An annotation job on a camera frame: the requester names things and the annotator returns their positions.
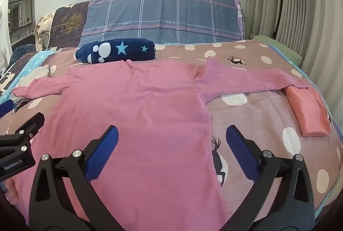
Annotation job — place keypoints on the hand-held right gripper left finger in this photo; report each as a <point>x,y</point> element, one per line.
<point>104,156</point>

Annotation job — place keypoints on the light blue printed cloth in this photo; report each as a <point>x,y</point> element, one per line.
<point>40,58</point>

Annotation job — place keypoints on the cream folded cloth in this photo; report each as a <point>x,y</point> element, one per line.
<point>34,74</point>

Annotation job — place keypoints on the blue plaid pillow cover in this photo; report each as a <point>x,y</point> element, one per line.
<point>166,17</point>

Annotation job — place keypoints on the folded salmon garment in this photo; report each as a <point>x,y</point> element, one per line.
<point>308,113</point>

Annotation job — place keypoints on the dark tree-print pillow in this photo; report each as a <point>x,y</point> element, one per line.
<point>68,25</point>

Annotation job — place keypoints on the navy star-print rolled blanket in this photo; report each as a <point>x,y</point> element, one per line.
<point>128,50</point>

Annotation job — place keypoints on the pink long-sleeved shirt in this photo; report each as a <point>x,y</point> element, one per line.
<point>147,113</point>

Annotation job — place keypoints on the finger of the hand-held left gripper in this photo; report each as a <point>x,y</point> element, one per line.
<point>25,130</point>
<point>6,108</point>

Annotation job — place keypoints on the polka dot deer blanket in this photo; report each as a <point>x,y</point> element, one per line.
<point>254,124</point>

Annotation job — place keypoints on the beige clothes pile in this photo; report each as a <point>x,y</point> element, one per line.
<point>43,30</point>

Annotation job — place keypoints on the dark blue knitted blanket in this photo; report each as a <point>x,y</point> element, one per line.
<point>21,53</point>

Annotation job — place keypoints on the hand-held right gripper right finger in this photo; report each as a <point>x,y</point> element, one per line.
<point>241,156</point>

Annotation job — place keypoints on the grey pleated curtain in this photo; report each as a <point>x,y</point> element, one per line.
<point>308,19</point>

